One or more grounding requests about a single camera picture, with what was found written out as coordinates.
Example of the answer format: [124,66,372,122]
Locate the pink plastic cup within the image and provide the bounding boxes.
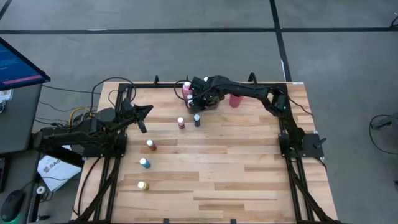
[229,93,244,109]

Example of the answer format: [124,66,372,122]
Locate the grey stand foot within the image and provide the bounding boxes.
[371,111,398,131]

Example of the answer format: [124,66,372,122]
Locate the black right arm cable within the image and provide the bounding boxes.
[174,79,192,101]

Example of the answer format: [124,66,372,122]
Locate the blue-screen monitor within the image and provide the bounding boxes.
[0,36,51,91]

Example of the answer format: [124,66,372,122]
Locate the black aluminium table frame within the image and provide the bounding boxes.
[73,72,341,224]

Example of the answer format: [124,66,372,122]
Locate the yellow cable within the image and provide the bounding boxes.
[68,106,94,127]

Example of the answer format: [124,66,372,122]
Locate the printed white paper sheet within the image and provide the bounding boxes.
[37,154,82,193]

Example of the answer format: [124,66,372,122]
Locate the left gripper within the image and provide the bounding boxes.
[119,97,154,134]

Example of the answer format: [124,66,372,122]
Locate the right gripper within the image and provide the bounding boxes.
[187,75,224,113]

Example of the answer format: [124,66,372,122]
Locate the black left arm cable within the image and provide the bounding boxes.
[90,77,136,125]

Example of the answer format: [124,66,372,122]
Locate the grey desk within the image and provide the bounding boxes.
[0,83,43,155]

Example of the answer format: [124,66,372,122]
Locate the white paper note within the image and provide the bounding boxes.
[0,88,13,105]

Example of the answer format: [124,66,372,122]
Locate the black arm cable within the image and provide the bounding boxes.
[174,79,192,101]
[90,77,136,125]

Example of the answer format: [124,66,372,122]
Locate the black metal bar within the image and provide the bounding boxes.
[34,146,85,169]

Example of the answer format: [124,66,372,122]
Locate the black computer mouse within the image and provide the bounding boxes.
[0,189,25,223]

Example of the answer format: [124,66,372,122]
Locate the clear grey plastic bin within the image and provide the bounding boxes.
[183,83,221,113]

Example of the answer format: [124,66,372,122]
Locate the large pink paint bottle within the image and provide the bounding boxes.
[182,80,192,98]

